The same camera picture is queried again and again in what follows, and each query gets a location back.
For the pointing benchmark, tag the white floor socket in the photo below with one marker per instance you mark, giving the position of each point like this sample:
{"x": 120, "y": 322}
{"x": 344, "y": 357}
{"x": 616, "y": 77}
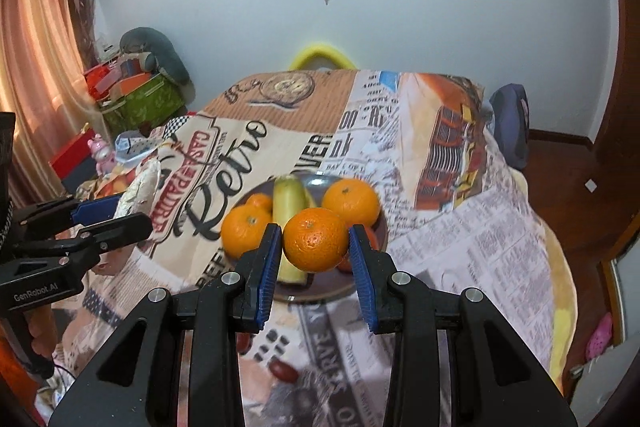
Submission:
{"x": 592, "y": 185}

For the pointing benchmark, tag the white blue cloth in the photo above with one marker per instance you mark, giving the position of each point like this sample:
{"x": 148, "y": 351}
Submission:
{"x": 135, "y": 147}

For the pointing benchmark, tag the pile of small boxes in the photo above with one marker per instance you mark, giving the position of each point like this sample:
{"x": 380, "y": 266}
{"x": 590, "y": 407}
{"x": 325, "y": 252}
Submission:
{"x": 117, "y": 74}

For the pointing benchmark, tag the grey round plate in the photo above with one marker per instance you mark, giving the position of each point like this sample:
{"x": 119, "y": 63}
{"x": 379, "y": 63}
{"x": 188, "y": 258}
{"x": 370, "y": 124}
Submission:
{"x": 310, "y": 292}

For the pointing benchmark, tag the yellow hoop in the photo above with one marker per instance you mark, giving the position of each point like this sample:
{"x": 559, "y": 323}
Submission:
{"x": 322, "y": 54}

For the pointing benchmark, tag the blue-grey backpack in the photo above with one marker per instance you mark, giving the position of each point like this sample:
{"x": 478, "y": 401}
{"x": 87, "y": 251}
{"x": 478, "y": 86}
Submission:
{"x": 512, "y": 122}

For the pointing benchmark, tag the green storage box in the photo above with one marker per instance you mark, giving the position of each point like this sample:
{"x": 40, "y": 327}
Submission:
{"x": 145, "y": 104}

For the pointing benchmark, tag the pink slipper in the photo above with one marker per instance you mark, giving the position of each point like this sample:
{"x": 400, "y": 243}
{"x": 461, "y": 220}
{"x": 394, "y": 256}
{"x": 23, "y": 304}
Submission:
{"x": 599, "y": 334}

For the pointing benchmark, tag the red box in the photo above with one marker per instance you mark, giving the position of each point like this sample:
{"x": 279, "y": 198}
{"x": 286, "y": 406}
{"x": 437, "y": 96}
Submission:
{"x": 75, "y": 154}

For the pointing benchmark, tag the striped brown curtain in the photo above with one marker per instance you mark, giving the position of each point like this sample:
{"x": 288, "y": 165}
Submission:
{"x": 40, "y": 57}

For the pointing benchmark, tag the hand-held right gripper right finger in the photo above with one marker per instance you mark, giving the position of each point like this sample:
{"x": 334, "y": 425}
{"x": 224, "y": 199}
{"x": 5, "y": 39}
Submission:
{"x": 361, "y": 277}

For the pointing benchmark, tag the yellow fleece blanket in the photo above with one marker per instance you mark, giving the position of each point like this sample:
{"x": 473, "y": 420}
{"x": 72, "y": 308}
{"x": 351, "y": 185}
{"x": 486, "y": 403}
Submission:
{"x": 561, "y": 307}

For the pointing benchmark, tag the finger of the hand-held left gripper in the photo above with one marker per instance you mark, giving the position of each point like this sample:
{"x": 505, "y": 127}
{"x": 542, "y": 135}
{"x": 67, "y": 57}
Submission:
{"x": 97, "y": 209}
{"x": 115, "y": 229}

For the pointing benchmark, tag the grey plush cushion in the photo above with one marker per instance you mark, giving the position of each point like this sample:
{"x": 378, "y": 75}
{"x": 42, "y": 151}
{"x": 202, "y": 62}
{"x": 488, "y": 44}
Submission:
{"x": 160, "y": 52}

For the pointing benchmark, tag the small orange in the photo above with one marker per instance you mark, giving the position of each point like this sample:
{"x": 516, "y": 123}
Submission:
{"x": 260, "y": 202}

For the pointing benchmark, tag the person's left hand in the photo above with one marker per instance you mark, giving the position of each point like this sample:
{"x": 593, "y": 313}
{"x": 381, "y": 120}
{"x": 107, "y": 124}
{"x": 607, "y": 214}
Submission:
{"x": 44, "y": 332}

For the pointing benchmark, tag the red date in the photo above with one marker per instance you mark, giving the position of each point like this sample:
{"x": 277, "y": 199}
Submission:
{"x": 285, "y": 372}
{"x": 243, "y": 341}

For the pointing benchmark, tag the printed blanket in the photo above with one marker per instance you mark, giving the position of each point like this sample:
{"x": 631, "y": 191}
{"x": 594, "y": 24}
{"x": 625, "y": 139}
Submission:
{"x": 450, "y": 232}

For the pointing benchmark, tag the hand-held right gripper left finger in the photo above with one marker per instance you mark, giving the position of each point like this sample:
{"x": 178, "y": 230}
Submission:
{"x": 267, "y": 272}

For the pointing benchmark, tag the pink toy figure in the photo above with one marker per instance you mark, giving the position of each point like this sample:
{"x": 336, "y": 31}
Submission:
{"x": 102, "y": 154}

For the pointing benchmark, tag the red tomato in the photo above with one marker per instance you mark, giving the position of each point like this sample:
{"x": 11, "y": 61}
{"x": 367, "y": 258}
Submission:
{"x": 372, "y": 239}

